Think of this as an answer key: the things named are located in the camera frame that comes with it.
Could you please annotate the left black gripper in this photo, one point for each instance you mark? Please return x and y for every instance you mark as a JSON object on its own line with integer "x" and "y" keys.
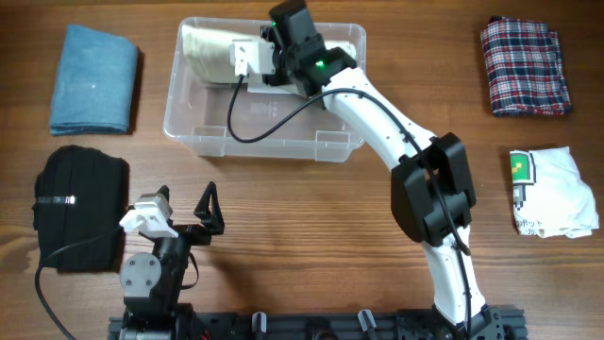
{"x": 212, "y": 221}

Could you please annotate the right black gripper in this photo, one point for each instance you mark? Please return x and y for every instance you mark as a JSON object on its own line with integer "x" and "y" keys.
{"x": 279, "y": 77}

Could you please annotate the cream cloth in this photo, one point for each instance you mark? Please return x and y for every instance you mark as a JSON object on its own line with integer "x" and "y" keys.
{"x": 207, "y": 52}

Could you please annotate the red plaid cloth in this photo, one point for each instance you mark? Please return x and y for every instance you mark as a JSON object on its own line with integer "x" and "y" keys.
{"x": 524, "y": 67}

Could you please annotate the white printed t-shirt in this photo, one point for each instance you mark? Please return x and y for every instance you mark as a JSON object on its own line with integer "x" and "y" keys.
{"x": 549, "y": 198}

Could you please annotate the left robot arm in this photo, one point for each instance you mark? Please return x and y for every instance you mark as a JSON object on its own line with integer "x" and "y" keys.
{"x": 153, "y": 281}

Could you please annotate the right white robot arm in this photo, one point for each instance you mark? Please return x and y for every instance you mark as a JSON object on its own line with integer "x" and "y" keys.
{"x": 432, "y": 193}

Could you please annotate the white label in container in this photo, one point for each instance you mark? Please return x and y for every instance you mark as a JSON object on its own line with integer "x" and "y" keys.
{"x": 260, "y": 88}

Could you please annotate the clear plastic storage container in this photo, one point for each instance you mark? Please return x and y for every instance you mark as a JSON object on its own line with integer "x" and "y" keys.
{"x": 217, "y": 120}

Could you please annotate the folded black garment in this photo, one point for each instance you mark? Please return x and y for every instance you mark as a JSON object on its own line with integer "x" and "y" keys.
{"x": 80, "y": 197}

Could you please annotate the folded blue denim cloth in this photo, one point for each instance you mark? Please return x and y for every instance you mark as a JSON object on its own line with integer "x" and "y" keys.
{"x": 94, "y": 83}

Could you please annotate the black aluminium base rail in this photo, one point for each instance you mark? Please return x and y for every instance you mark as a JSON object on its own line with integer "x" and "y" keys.
{"x": 404, "y": 324}

